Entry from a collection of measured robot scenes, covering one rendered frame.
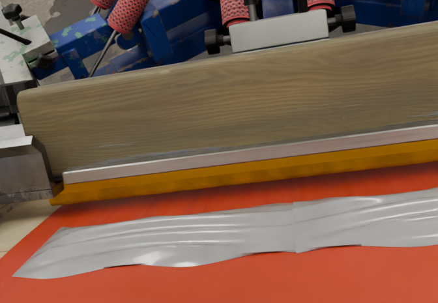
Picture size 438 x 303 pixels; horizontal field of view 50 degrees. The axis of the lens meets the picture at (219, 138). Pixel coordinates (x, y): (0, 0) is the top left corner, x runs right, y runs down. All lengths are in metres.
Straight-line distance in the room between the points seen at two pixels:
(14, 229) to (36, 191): 0.04
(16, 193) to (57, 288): 0.12
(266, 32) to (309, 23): 0.06
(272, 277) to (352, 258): 0.04
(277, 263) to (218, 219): 0.06
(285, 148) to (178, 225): 0.09
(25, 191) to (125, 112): 0.10
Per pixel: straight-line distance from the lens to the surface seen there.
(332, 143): 0.34
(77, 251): 0.33
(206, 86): 0.35
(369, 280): 0.25
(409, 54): 0.35
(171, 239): 0.31
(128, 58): 1.08
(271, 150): 0.34
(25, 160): 0.39
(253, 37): 0.62
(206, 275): 0.27
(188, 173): 0.37
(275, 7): 0.92
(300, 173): 0.37
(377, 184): 0.36
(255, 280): 0.26
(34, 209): 0.45
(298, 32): 0.62
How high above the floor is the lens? 1.51
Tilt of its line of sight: 46 degrees down
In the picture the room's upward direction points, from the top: 18 degrees counter-clockwise
